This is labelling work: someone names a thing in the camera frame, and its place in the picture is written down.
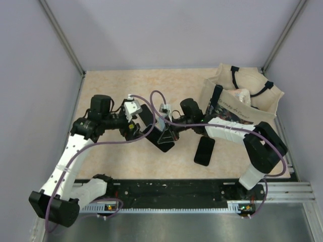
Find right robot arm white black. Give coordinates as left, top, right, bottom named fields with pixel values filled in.
left=156, top=98, right=288, bottom=200

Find white slotted cable duct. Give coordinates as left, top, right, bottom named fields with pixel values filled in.
left=80, top=202, right=256, bottom=215

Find beige canvas tote bag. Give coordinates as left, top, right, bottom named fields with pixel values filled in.
left=198, top=64, right=284, bottom=125

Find pink white item in bag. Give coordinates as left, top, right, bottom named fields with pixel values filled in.
left=228, top=88, right=251, bottom=106

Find aluminium frame post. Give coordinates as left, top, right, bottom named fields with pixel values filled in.
left=37, top=0, right=86, bottom=78
left=261, top=0, right=309, bottom=75

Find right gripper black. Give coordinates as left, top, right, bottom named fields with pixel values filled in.
left=158, top=115, right=194, bottom=144

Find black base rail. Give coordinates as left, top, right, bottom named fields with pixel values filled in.
left=99, top=179, right=264, bottom=209

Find phone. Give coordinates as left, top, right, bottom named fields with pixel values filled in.
left=139, top=104, right=175, bottom=153
left=194, top=137, right=215, bottom=166

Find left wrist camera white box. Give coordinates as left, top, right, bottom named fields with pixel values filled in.
left=123, top=94, right=142, bottom=123

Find left aluminium frame post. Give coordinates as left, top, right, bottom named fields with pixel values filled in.
left=37, top=0, right=86, bottom=78

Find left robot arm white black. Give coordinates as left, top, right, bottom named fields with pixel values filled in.
left=29, top=94, right=142, bottom=232

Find phone in black case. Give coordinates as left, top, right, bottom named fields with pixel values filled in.
left=194, top=137, right=215, bottom=166

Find right aluminium frame post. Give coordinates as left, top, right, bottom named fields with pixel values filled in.
left=261, top=0, right=309, bottom=75

